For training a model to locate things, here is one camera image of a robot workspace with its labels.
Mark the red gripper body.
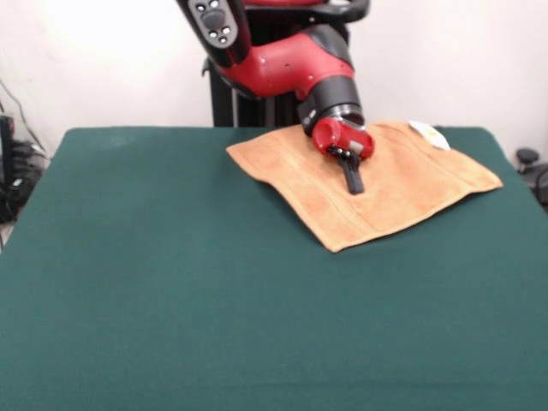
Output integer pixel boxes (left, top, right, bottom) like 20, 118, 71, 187
311, 116, 376, 161

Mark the black equipment box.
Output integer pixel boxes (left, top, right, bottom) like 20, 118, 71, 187
0, 114, 17, 189

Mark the orange terry towel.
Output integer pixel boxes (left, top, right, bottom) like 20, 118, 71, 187
225, 119, 504, 253

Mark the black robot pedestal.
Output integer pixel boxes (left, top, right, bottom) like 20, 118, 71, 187
200, 0, 372, 128

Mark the grey wall cable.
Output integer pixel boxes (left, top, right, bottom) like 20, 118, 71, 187
0, 79, 48, 155

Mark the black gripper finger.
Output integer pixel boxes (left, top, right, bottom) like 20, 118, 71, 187
347, 149, 366, 194
326, 145, 363, 196

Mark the black cable bundle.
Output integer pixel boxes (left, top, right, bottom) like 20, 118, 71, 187
0, 140, 49, 224

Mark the dark green table cloth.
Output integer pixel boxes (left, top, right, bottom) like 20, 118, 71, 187
0, 125, 548, 411

